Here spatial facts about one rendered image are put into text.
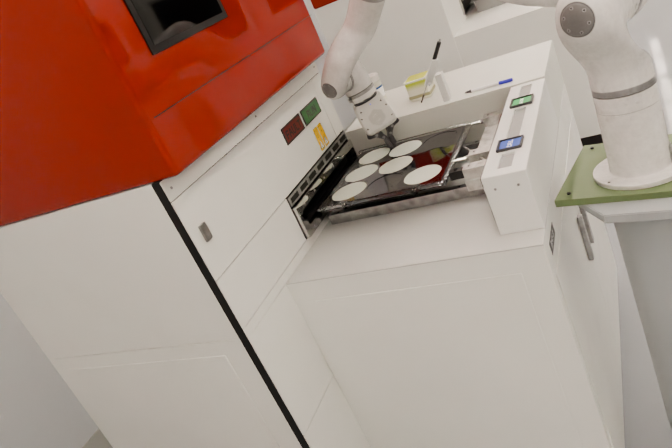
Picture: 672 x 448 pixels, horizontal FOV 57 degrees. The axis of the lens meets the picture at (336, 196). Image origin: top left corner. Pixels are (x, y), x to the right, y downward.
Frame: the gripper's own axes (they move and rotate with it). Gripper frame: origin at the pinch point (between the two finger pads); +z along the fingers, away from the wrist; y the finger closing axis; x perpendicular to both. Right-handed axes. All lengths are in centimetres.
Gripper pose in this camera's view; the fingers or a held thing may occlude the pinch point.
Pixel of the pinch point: (390, 141)
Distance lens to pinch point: 185.3
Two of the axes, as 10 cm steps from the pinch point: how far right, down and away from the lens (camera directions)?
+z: 5.1, 7.9, 3.4
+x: -1.4, -3.2, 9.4
